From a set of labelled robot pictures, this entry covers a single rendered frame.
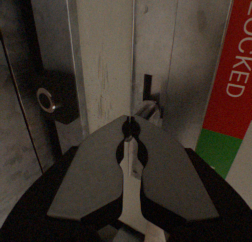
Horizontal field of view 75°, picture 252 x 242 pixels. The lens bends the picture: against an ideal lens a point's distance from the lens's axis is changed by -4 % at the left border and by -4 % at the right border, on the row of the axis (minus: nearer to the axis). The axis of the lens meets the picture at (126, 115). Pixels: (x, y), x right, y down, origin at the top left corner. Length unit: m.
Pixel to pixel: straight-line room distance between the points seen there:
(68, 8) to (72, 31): 0.02
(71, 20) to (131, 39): 0.07
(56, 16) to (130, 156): 0.18
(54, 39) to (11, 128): 0.13
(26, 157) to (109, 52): 0.20
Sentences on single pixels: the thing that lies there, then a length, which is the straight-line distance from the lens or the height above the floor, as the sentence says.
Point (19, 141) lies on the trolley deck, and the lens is 0.29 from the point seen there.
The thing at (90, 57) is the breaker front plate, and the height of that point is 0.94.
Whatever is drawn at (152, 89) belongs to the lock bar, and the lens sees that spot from 0.18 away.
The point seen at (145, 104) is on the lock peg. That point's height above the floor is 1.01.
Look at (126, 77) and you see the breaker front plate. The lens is 0.18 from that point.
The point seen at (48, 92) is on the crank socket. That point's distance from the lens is 0.22.
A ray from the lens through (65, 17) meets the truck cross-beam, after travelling 0.21.
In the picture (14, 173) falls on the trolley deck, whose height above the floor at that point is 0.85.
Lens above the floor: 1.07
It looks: 26 degrees down
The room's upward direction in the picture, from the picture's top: 107 degrees clockwise
